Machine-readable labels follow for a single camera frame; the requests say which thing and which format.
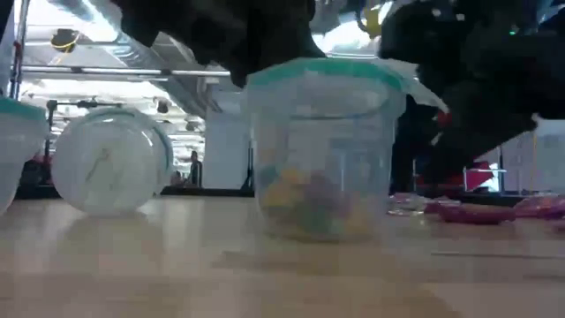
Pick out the yellow tag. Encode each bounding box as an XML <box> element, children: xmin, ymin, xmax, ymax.
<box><xmin>361</xmin><ymin>4</ymin><xmax>384</xmax><ymax>40</ymax></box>

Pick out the white panel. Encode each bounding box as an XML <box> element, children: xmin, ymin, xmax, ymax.
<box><xmin>501</xmin><ymin>118</ymin><xmax>565</xmax><ymax>194</ymax></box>

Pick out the green candy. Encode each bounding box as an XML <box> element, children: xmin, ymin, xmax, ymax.
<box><xmin>304</xmin><ymin>209</ymin><xmax>332</xmax><ymax>233</ymax></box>

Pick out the black yellow ceiling reel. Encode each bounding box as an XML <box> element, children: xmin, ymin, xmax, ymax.
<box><xmin>49</xmin><ymin>27</ymin><xmax>81</xmax><ymax>55</ymax></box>

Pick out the medium clear plastic container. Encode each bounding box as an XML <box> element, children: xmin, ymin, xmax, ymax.
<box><xmin>50</xmin><ymin>107</ymin><xmax>176</xmax><ymax>216</ymax></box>

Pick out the large clear plastic container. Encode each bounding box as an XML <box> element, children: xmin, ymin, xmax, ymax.
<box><xmin>0</xmin><ymin>115</ymin><xmax>48</xmax><ymax>216</ymax></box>

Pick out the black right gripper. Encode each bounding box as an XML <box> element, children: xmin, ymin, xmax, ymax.
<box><xmin>379</xmin><ymin>0</ymin><xmax>565</xmax><ymax>187</ymax></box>

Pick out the silver metal pole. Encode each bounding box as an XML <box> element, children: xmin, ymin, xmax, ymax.
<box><xmin>9</xmin><ymin>0</ymin><xmax>32</xmax><ymax>101</ymax></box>

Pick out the large clear bowl, teal rim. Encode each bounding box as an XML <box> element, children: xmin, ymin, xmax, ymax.
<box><xmin>0</xmin><ymin>96</ymin><xmax>49</xmax><ymax>123</ymax></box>

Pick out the blue candy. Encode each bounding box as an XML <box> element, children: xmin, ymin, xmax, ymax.
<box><xmin>259</xmin><ymin>165</ymin><xmax>279</xmax><ymax>186</ymax></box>

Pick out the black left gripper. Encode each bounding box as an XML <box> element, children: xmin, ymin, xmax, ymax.
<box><xmin>109</xmin><ymin>0</ymin><xmax>328</xmax><ymax>88</ymax></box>

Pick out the small teal-rimmed clear lid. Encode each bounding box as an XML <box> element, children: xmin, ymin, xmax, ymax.
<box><xmin>245</xmin><ymin>57</ymin><xmax>450</xmax><ymax>115</ymax></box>

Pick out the small clear plastic container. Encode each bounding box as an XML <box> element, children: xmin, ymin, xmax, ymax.
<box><xmin>241</xmin><ymin>79</ymin><xmax>408</xmax><ymax>243</ymax></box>

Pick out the red shelf rack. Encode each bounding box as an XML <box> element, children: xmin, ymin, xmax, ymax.
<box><xmin>462</xmin><ymin>165</ymin><xmax>508</xmax><ymax>193</ymax></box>

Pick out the long ceiling light bar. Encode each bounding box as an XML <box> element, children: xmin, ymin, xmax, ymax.
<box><xmin>19</xmin><ymin>64</ymin><xmax>231</xmax><ymax>84</ymax></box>

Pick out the medium teal-rimmed clear lid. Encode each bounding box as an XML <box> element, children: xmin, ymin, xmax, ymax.
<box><xmin>83</xmin><ymin>107</ymin><xmax>176</xmax><ymax>195</ymax></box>

